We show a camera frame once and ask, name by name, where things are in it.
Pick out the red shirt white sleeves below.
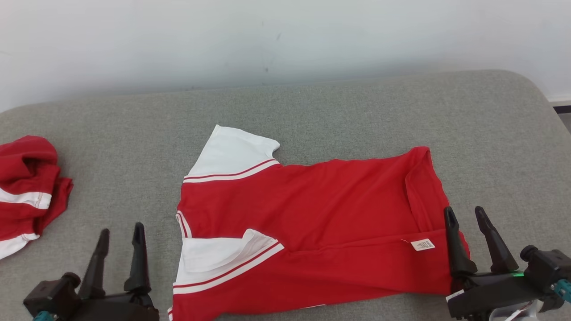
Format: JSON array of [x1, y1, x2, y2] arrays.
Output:
[[167, 124, 471, 321]]

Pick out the red shorts white stripe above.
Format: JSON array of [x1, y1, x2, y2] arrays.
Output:
[[0, 136, 74, 260]]

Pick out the right arm teal plug cable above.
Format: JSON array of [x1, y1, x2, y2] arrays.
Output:
[[552, 279, 571, 304]]

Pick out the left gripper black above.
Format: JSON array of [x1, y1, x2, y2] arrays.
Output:
[[67, 222, 160, 321]]

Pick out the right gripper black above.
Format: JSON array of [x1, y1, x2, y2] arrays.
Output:
[[444, 206, 563, 321]]

